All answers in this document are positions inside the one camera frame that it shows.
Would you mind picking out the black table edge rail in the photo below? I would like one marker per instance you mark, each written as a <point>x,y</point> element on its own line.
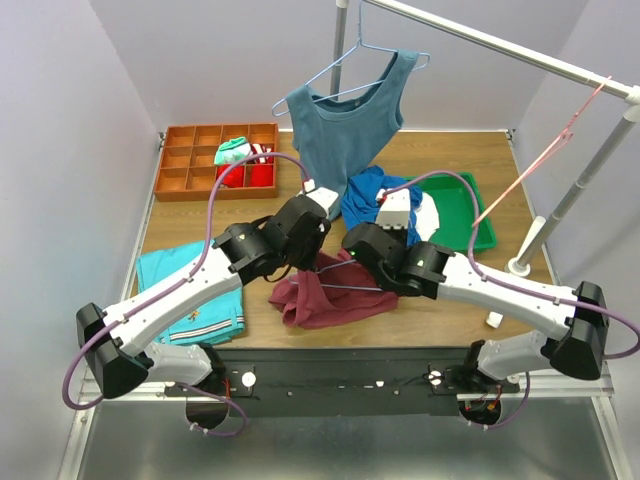
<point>217,383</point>

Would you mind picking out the light blue wire hanger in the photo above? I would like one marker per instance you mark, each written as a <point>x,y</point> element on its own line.
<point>292,279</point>

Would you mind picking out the bright blue ribbed tank top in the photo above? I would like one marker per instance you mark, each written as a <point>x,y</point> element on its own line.
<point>359,203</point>

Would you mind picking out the green white sock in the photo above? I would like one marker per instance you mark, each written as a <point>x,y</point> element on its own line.
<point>232,151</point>

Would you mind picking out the red cloth in left compartment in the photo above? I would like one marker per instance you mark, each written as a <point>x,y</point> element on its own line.
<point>233,176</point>

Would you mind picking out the red cloth in compartment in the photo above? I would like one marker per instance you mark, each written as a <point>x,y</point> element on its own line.
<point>261,176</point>
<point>233,176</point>

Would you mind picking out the white cloth in tray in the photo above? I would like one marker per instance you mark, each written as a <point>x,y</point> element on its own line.
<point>427,221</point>

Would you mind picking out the green plastic tray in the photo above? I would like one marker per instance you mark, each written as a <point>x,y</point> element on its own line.
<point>456,213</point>

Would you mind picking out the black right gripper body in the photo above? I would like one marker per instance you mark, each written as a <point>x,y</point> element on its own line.
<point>400,234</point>

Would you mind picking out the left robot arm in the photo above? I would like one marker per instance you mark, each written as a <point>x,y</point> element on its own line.
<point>119,342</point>

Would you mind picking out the orange compartment organizer box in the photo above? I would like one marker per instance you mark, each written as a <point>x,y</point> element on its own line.
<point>187,171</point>

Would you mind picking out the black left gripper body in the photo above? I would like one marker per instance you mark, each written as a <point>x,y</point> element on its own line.
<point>310,248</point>

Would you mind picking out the teal blue tank top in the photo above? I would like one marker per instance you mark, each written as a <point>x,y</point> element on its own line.
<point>337,140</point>

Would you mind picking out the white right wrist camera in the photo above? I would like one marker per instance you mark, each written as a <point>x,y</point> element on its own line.
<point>394,209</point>

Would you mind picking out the metal clothes rack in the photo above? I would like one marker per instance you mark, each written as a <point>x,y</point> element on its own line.
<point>467,86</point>

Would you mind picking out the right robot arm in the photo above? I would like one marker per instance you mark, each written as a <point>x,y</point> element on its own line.
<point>569,325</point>

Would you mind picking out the maroon tank top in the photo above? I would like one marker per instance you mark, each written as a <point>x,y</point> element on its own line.
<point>310,306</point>

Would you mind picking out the pink wire hanger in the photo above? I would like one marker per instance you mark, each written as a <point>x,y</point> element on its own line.
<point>558,143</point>

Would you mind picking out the red cloth in right compartment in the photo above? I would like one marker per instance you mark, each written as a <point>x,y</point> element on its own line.
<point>261,176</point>

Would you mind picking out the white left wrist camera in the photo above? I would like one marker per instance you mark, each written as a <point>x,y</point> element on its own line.
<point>324,197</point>

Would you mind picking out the turquoise folded shorts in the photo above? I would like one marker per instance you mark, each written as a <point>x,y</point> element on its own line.
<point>215,322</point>

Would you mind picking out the red white striped sock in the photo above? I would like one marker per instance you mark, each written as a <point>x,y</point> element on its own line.
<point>264,150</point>

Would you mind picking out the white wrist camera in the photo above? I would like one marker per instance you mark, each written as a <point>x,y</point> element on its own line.
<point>324,197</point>
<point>394,209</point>

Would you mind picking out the blue hanger holding tank top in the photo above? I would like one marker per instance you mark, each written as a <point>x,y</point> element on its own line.
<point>343,81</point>

